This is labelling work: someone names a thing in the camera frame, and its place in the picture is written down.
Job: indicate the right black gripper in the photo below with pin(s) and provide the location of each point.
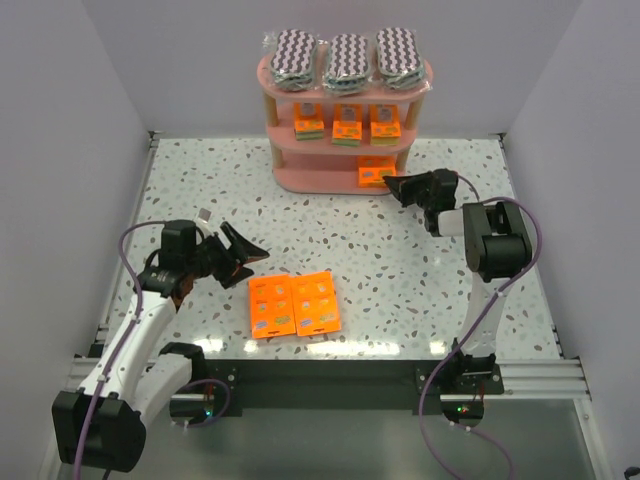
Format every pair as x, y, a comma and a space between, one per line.
424, 189

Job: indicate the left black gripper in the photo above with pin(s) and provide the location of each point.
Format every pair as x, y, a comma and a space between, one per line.
220, 258

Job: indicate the orange flat pack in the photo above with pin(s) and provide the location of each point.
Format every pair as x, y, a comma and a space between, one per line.
373, 169
315, 304
271, 307

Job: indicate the orange sponge box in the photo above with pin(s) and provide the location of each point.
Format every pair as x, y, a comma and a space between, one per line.
347, 125
385, 128
308, 121

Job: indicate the striped sponge pack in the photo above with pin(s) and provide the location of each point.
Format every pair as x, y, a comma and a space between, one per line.
400, 63
348, 65
291, 59

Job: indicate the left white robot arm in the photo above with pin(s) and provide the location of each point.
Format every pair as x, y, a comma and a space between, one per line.
103, 422

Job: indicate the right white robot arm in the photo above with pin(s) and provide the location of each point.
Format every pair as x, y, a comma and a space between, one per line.
497, 248

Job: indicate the pink three-tier shelf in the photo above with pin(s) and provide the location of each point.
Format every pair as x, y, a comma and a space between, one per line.
319, 166

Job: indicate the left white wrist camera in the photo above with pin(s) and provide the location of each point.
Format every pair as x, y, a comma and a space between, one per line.
202, 222

